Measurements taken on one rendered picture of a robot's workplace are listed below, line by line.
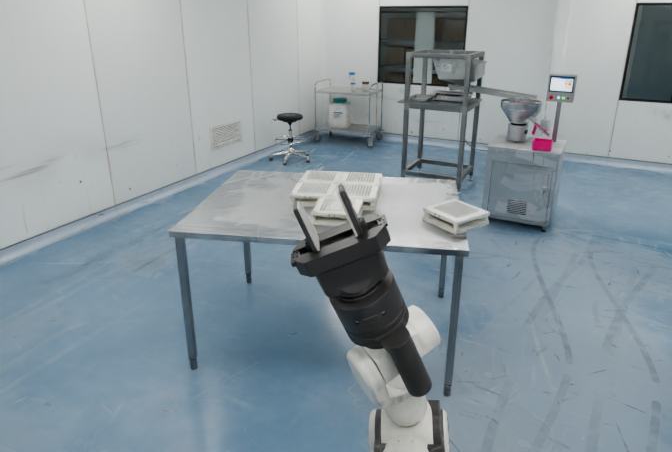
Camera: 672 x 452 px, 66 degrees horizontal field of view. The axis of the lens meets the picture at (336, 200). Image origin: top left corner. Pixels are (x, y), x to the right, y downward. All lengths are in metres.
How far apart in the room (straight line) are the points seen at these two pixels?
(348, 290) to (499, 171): 4.43
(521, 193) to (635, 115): 2.98
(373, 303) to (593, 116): 7.16
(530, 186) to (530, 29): 3.14
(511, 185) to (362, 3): 4.31
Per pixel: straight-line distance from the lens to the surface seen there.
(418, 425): 0.95
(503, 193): 5.09
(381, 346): 0.71
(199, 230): 2.76
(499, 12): 7.74
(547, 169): 4.97
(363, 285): 0.64
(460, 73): 5.80
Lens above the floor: 1.92
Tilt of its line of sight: 20 degrees down
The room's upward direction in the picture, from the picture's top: straight up
